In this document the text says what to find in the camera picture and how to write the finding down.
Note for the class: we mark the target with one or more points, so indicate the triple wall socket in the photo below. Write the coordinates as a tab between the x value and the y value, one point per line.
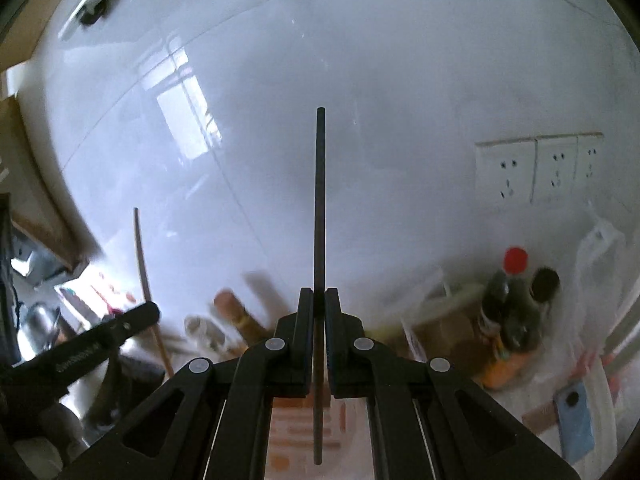
534	170

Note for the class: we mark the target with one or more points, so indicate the brown card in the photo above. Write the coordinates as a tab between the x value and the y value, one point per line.
540	419

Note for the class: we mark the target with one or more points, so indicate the black range hood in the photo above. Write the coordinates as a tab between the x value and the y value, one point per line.
44	247

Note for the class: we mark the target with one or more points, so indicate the red cap sauce bottle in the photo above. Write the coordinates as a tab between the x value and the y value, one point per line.
493	308

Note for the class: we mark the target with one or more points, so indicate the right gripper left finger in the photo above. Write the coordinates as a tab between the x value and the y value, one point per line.
279	367

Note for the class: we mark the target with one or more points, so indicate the blue smartphone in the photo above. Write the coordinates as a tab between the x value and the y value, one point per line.
574	422

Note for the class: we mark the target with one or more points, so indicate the glass oil dispenser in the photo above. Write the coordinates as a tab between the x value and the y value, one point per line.
209	337

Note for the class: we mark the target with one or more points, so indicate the cream utensil holder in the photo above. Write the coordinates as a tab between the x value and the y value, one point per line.
346	442

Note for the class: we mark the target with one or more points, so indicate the clear plastic bag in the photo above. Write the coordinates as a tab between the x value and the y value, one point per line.
605	285

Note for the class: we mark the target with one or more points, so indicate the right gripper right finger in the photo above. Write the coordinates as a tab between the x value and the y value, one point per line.
360	367

